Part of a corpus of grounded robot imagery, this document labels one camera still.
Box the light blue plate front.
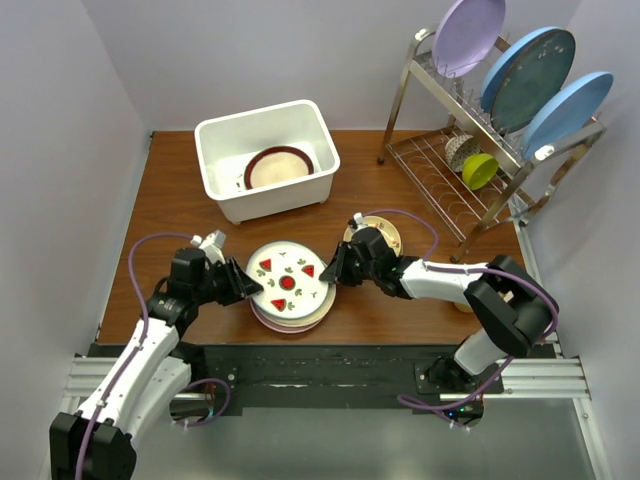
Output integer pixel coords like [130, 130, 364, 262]
[521, 71, 614, 159]

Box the white plastic bin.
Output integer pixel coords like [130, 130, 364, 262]
[194, 100, 341, 224]

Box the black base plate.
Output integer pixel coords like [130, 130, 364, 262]
[89, 342, 556, 416]

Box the aluminium rail frame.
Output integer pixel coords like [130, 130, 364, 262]
[37, 349, 614, 480]

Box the light blue plate behind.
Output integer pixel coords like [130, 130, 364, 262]
[480, 26, 557, 113]

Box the cream cup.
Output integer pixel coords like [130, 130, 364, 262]
[454, 302, 473, 313]

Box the small cream floral plate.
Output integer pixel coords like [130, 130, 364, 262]
[363, 215, 403, 256]

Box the steel dish rack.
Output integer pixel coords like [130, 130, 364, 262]
[378, 28, 605, 262]

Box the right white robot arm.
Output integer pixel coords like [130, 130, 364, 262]
[320, 227, 559, 393]

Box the light blue plate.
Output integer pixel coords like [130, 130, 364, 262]
[480, 26, 557, 113]
[521, 71, 614, 159]

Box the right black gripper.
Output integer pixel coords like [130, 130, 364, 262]
[318, 243, 378, 289]

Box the red rimmed beige plate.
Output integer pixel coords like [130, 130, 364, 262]
[243, 146, 314, 189]

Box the patterned white bowl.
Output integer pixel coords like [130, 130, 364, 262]
[445, 134, 481, 173]

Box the watermelon pattern white plate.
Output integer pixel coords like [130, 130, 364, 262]
[246, 240, 329, 321]

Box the pink plastic plate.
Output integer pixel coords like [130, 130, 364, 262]
[249, 301, 321, 334]

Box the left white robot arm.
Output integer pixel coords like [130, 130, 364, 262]
[49, 247, 263, 479]

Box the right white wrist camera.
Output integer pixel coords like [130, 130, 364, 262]
[347, 212, 369, 234]

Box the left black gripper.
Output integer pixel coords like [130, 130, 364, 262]
[193, 256, 264, 307]

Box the lavender plate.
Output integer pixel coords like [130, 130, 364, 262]
[432, 0, 506, 78]

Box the lime green bowl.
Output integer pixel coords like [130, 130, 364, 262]
[462, 153, 499, 191]

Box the dark teal plate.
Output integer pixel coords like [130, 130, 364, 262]
[490, 28, 576, 135]

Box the blue cream leaf plate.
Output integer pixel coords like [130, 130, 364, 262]
[251, 285, 337, 326]

